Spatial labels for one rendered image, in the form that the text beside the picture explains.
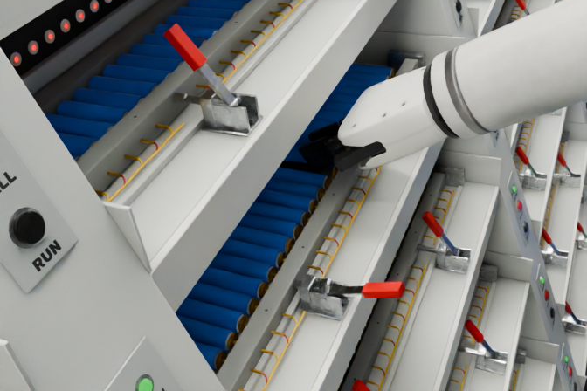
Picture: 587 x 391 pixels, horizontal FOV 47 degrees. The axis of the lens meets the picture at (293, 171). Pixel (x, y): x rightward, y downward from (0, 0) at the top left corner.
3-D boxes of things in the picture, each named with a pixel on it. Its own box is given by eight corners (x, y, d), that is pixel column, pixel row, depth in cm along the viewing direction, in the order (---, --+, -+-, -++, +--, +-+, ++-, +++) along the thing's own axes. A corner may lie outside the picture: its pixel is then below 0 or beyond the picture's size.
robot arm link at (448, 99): (467, 27, 63) (439, 39, 65) (445, 72, 57) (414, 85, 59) (508, 99, 66) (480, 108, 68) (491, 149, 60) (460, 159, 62)
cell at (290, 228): (245, 221, 71) (302, 233, 69) (238, 232, 70) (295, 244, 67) (243, 208, 70) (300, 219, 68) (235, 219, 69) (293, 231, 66)
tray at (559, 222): (587, 156, 170) (595, 109, 162) (559, 339, 127) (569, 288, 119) (504, 145, 178) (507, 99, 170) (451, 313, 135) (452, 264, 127)
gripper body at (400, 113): (451, 37, 65) (360, 78, 72) (423, 90, 58) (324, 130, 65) (487, 99, 67) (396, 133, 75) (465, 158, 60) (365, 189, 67)
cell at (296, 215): (254, 209, 73) (309, 220, 70) (246, 220, 71) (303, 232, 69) (252, 196, 72) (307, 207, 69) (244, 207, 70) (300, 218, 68)
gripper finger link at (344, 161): (408, 117, 64) (383, 112, 69) (345, 168, 63) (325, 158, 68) (414, 127, 64) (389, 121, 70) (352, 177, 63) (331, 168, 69)
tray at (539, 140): (571, 90, 161) (579, 37, 153) (535, 262, 118) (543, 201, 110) (484, 80, 169) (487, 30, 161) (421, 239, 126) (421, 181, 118)
